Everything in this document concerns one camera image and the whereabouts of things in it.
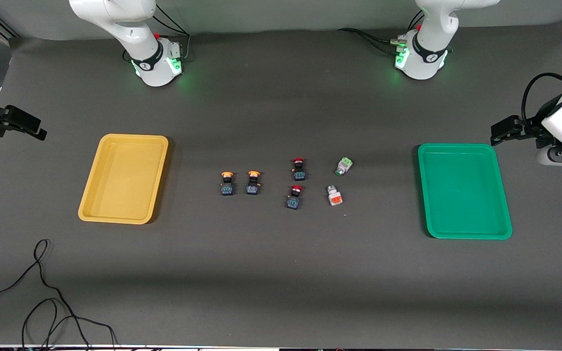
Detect green plastic tray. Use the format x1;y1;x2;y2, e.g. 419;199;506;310
417;143;513;240

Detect yellow plastic tray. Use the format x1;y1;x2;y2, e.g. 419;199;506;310
78;134;170;225

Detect loose black cable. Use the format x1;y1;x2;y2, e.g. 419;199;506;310
0;239;118;351

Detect black left arm base cables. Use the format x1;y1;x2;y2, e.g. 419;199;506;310
337;10;425;55

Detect black arm base cables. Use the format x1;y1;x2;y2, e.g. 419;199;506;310
337;10;425;55
152;4;192;61

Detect black right arm base cables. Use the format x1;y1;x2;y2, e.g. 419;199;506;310
152;4;192;61

